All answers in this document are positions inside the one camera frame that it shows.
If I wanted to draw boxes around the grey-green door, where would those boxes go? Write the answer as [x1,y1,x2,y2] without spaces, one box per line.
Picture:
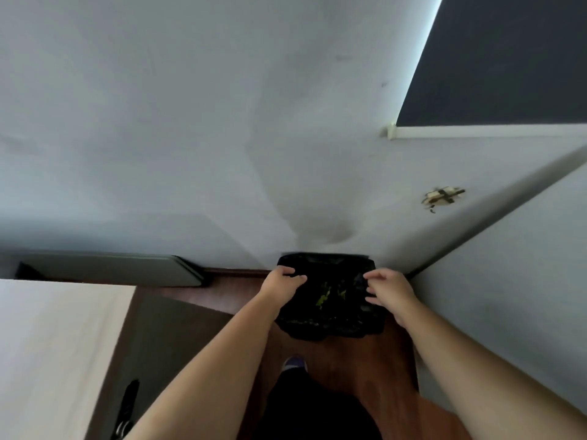
[0,279,235,440]

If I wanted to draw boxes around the person's black trousers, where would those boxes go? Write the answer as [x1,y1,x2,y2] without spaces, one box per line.
[262,365,384,440]

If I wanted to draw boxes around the person's left hand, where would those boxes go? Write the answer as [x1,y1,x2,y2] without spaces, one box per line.
[258,266,308,313]

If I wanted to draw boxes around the person's left forearm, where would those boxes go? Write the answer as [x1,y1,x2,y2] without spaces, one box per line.
[123,294,281,440]

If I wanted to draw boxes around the black trash bag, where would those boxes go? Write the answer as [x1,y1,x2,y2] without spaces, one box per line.
[274,252,387,341]

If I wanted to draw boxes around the person's right forearm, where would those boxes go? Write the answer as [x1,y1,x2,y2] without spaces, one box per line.
[403,301,587,440]

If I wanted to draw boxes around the brown wooden baseboard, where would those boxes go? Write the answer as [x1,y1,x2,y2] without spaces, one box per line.
[203,268,277,277]

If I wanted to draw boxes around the white window ledge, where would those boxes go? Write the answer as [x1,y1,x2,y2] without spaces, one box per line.
[386,123,587,141]

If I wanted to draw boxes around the person's blue shoe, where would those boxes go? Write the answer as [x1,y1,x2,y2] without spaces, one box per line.
[280,354,307,374]

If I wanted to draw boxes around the grey-green flat panel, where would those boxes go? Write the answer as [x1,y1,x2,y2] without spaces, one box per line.
[14,253,205,288]

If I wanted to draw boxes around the person's right hand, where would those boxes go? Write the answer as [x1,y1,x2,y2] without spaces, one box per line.
[363,269,419,329]

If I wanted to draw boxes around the black door handle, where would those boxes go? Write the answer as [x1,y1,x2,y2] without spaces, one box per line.
[111,379,140,440]

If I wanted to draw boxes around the green scraps of trash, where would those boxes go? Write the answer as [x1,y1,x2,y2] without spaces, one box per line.
[316,280,348,310]

